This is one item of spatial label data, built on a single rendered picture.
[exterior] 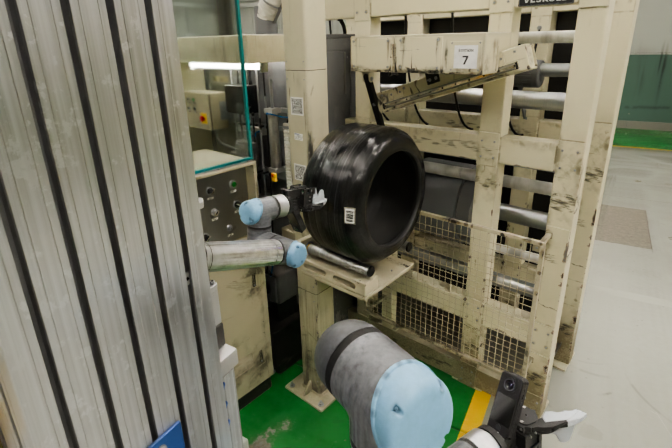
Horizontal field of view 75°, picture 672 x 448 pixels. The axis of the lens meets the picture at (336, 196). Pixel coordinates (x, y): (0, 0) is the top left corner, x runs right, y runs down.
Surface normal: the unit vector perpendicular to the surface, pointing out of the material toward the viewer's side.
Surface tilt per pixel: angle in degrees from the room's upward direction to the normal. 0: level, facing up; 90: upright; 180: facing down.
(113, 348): 90
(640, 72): 90
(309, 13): 90
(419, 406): 83
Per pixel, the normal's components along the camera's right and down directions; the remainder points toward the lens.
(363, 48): -0.65, 0.26
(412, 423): 0.55, 0.14
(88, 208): 0.86, 0.15
